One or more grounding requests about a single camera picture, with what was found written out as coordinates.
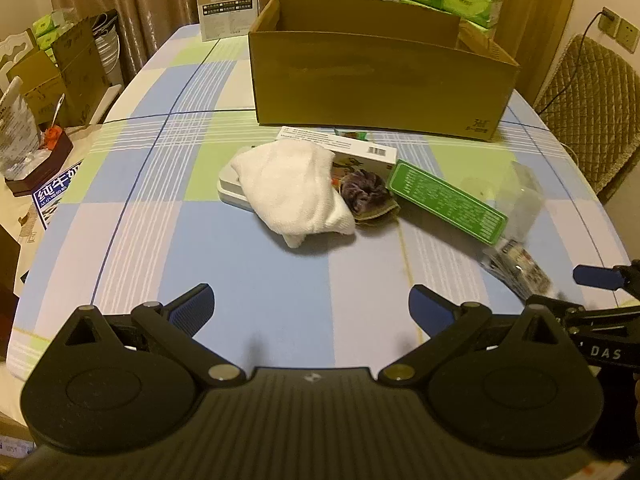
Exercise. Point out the white towel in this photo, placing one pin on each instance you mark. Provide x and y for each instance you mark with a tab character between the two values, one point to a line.
288	184

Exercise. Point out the white cardboard hanger box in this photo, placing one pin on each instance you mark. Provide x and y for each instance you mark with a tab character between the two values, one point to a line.
13	50

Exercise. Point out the checkered tablecloth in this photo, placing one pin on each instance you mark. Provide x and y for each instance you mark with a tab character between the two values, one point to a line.
142	220

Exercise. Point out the green rectangular box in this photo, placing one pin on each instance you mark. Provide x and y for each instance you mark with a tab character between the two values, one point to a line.
458	208

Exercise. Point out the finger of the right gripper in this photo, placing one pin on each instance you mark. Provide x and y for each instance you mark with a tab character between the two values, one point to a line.
598	277

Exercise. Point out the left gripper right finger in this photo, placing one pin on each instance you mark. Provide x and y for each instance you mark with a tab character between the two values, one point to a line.
450	330

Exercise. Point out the brown paper bag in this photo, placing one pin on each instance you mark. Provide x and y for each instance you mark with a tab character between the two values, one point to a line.
88	58

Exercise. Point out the clear plastic container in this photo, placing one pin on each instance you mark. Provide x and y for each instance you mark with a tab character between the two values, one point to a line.
520	199

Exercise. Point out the quilted brown chair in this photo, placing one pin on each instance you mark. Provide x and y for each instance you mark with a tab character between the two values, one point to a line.
591	105

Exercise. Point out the green candy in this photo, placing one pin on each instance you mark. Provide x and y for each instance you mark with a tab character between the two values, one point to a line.
352	134

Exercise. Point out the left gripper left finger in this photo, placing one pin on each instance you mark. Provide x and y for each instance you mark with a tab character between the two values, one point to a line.
170	329

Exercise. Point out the wall power outlet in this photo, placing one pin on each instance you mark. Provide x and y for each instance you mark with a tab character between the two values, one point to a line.
622	31

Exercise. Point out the white medicine box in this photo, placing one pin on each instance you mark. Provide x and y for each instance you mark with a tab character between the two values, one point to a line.
349	154

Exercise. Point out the small printed packet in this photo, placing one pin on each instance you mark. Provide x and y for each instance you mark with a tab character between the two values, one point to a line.
513	265

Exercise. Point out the white power adapter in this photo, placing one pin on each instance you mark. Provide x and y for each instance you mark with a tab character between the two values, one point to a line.
228	185

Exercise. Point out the purple scrunchie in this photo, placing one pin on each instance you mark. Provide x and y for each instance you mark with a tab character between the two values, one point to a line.
367	198

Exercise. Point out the dark wooden tray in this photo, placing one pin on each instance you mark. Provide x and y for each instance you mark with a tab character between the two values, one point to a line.
44	171

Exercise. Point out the white plastic bag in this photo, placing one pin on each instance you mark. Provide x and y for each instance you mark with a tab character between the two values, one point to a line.
20	136

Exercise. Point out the brown cardboard box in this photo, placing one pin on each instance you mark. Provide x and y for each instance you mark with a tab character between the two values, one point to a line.
377	64

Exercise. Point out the flat blue milk carton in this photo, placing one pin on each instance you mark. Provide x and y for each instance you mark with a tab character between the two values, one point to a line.
47	197

